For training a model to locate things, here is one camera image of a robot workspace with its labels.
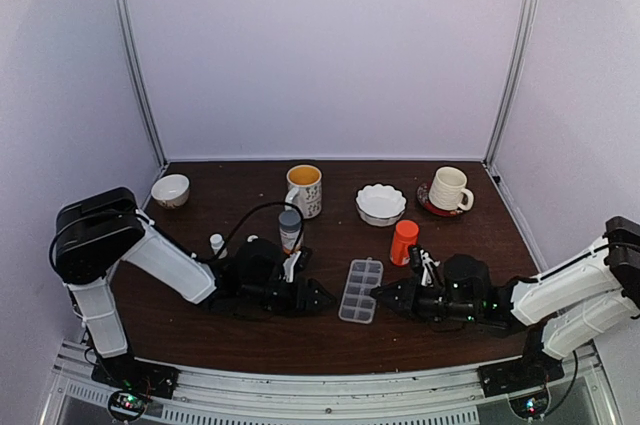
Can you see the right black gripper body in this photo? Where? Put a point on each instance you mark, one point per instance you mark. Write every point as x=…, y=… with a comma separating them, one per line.
x=447, y=310

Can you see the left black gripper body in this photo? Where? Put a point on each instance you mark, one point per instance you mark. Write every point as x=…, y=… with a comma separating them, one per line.
x=282, y=302

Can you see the clear plastic pill organizer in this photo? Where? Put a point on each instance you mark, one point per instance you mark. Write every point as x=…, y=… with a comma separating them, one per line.
x=357, y=305

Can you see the grey-capped orange pill bottle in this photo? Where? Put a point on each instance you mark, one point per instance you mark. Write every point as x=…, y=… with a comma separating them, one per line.
x=290, y=229

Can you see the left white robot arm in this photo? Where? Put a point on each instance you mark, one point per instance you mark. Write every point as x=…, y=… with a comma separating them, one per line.
x=95, y=235

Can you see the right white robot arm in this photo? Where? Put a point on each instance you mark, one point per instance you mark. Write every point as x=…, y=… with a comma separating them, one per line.
x=560, y=309

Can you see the small white bottle left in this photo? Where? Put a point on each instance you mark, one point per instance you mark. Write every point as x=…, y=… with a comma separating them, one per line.
x=216, y=242

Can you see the white scalloped dish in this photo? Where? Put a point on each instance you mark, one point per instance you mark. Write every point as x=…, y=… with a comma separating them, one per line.
x=380, y=205

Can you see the red saucer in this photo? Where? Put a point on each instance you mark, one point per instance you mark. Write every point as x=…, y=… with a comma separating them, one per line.
x=422, y=197

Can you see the cream ribbed mug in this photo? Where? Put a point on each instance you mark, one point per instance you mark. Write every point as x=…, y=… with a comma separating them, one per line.
x=449, y=190

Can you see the yellow-inside patterned mug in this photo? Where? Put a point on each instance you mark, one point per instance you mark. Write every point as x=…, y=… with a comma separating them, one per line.
x=304, y=184

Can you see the white ceramic bowl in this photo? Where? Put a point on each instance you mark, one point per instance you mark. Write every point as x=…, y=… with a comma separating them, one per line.
x=171, y=191

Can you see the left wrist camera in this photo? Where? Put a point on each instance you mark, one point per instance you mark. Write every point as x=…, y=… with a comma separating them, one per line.
x=296, y=262

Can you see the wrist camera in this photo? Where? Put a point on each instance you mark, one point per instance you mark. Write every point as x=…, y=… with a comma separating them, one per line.
x=424, y=266
x=296, y=262

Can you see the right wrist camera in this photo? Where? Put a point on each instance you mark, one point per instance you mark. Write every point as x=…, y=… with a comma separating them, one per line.
x=424, y=266

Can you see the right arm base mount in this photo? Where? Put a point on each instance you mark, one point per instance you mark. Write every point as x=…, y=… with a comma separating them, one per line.
x=516, y=375

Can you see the front aluminium rail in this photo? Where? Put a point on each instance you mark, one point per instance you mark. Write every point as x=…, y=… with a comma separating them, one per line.
x=452, y=395

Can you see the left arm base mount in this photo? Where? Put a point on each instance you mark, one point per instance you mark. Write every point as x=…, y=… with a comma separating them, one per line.
x=127, y=373

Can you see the left aluminium frame post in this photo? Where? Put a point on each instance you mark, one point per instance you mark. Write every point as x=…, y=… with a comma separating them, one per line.
x=135, y=72

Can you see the aluminium frame post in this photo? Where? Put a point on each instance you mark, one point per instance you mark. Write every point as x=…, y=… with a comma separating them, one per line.
x=524, y=29
x=135, y=72

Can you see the right aluminium frame post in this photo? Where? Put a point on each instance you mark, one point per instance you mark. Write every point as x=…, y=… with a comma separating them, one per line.
x=524, y=29

